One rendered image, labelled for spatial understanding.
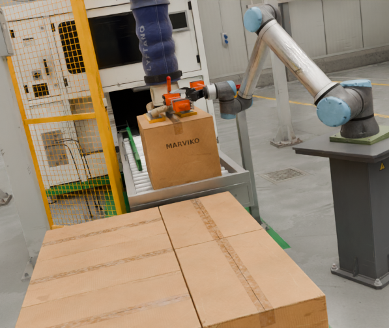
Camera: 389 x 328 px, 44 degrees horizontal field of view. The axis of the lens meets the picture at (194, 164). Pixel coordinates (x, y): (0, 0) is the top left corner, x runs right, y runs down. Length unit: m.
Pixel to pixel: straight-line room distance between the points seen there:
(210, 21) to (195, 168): 9.35
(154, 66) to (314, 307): 1.75
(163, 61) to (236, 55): 9.31
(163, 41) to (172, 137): 0.58
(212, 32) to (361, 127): 9.61
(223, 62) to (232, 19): 1.05
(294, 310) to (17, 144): 2.28
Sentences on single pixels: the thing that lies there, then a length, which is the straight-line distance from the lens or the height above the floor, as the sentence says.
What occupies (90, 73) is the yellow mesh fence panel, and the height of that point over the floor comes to 1.27.
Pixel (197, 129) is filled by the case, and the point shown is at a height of 0.89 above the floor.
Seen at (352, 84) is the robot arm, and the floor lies 1.04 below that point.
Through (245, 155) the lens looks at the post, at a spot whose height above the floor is 0.56.
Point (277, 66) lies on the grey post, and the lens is 5.70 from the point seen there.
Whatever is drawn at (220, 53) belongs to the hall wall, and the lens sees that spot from 11.96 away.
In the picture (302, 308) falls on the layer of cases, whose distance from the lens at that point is 1.58.
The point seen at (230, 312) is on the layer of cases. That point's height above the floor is 0.54.
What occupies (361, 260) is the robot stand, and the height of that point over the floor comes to 0.11.
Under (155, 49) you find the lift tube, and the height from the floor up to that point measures 1.36.
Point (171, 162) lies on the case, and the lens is 2.69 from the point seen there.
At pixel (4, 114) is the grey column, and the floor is 1.12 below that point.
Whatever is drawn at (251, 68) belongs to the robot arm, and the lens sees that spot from 2.73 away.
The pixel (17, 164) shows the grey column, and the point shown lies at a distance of 3.36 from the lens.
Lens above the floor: 1.37
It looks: 14 degrees down
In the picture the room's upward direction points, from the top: 10 degrees counter-clockwise
